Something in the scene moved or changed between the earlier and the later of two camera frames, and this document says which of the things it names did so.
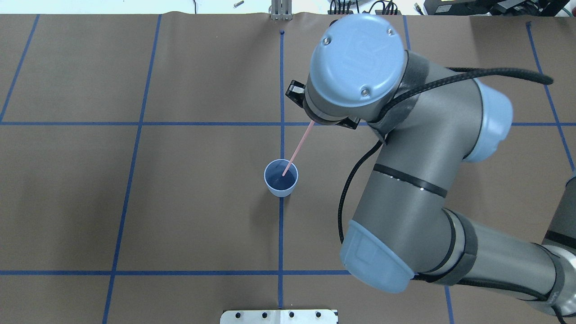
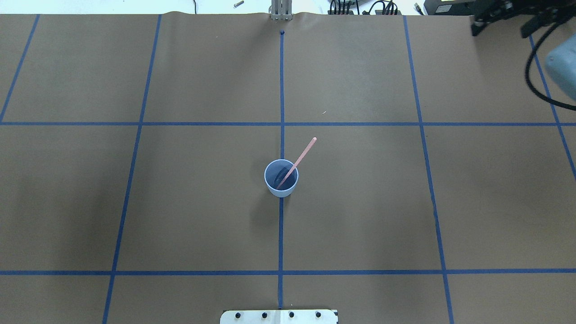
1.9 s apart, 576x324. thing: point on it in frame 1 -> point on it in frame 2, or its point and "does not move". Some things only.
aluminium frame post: [281, 10] does not move
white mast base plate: [279, 316] does not move
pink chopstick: [312, 123] -> [297, 163]
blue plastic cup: [281, 176] does not move
